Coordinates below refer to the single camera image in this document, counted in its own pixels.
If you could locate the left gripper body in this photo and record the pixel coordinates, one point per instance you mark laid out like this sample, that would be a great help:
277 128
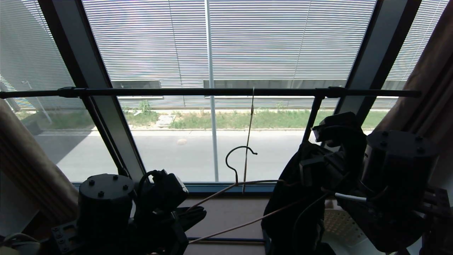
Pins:
159 233

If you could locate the white laundry basket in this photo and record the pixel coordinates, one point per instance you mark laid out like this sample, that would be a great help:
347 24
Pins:
343 230

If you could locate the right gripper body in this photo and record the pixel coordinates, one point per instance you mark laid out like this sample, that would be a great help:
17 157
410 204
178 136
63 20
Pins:
318 170

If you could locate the window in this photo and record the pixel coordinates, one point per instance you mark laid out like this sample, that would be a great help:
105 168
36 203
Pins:
99 88

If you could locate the black clothes rack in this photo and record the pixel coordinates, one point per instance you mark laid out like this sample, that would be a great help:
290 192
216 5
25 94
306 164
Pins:
212 92

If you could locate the brown curtain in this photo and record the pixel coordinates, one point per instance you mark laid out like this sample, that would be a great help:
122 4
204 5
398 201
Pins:
28 170
424 78

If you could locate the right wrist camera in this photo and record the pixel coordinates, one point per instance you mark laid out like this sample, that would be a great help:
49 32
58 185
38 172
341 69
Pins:
336 127

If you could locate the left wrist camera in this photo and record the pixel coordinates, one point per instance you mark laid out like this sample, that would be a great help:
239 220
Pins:
170 193

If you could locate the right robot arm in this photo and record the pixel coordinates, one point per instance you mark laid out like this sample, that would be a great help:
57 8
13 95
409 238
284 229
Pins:
396 166

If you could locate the pink clothes hanger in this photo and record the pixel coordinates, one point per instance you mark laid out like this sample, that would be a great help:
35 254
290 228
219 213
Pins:
236 179
249 136

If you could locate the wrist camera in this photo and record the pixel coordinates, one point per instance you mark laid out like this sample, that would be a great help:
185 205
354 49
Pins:
170 193
336 127

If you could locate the black garment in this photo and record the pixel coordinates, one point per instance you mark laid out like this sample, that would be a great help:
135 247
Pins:
283 212

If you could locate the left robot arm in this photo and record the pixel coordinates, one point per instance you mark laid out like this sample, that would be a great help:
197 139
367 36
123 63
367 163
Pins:
106 205

